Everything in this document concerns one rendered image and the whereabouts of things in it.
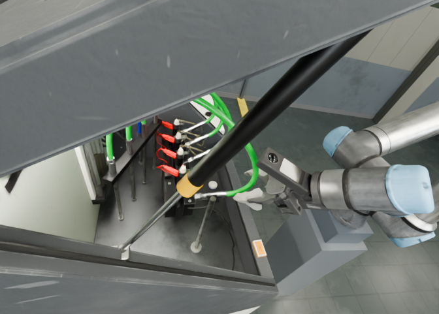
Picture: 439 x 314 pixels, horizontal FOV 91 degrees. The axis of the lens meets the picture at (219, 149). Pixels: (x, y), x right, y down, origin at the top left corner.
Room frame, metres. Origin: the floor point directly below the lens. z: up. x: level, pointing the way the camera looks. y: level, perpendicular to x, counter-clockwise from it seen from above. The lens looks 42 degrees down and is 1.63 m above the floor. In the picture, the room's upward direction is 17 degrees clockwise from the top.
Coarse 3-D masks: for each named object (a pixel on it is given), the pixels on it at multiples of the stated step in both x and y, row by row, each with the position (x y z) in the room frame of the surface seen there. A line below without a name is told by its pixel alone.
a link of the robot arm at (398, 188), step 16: (352, 176) 0.29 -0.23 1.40; (368, 176) 0.28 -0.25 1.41; (384, 176) 0.28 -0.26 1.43; (400, 176) 0.27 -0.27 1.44; (416, 176) 0.26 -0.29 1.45; (352, 192) 0.27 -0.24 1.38; (368, 192) 0.26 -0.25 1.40; (384, 192) 0.26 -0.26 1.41; (400, 192) 0.25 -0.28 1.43; (416, 192) 0.25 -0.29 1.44; (352, 208) 0.26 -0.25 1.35; (368, 208) 0.25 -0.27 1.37; (384, 208) 0.25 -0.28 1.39; (400, 208) 0.24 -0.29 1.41; (416, 208) 0.24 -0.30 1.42; (432, 208) 0.24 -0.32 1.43
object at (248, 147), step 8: (200, 104) 0.35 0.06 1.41; (208, 104) 0.36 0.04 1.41; (216, 112) 0.35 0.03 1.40; (224, 120) 0.35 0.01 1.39; (248, 144) 0.36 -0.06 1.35; (112, 152) 0.36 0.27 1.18; (248, 152) 0.36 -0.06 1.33; (112, 160) 0.36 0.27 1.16; (256, 160) 0.36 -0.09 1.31; (256, 168) 0.35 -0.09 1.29; (256, 176) 0.35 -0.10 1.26; (248, 184) 0.36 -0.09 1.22; (232, 192) 0.36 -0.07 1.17; (240, 192) 0.35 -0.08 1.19
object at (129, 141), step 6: (216, 96) 0.54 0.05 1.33; (222, 102) 0.55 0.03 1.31; (222, 108) 0.56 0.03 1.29; (228, 114) 0.56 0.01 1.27; (126, 132) 0.44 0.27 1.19; (126, 138) 0.45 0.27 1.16; (126, 144) 0.44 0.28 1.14; (132, 144) 0.45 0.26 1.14; (132, 150) 0.45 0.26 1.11; (198, 156) 0.54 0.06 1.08; (192, 162) 0.53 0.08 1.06
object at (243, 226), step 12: (228, 168) 0.65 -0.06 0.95; (228, 180) 0.61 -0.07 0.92; (228, 204) 0.54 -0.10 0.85; (240, 204) 0.49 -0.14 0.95; (240, 216) 0.45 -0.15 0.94; (240, 228) 0.42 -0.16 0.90; (252, 228) 0.41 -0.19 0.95; (240, 240) 0.39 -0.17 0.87; (252, 240) 0.37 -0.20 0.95; (240, 252) 0.37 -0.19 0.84; (252, 252) 0.33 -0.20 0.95; (252, 264) 0.31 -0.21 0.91; (264, 264) 0.30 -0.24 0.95; (264, 276) 0.27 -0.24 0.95
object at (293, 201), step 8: (312, 176) 0.32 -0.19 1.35; (272, 184) 0.33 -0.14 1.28; (280, 184) 0.32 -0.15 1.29; (312, 184) 0.30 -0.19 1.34; (272, 192) 0.31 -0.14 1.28; (280, 192) 0.30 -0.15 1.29; (288, 192) 0.31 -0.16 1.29; (312, 192) 0.29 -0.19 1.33; (280, 200) 0.32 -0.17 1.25; (288, 200) 0.30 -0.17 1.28; (296, 200) 0.31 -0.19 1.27; (304, 200) 0.31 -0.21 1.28; (312, 200) 0.31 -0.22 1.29; (320, 200) 0.28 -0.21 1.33; (280, 208) 0.31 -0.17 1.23; (288, 208) 0.30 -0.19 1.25; (296, 208) 0.30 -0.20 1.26; (304, 208) 0.31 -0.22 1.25; (312, 208) 0.31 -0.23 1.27; (320, 208) 0.30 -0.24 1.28; (328, 208) 0.30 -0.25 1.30
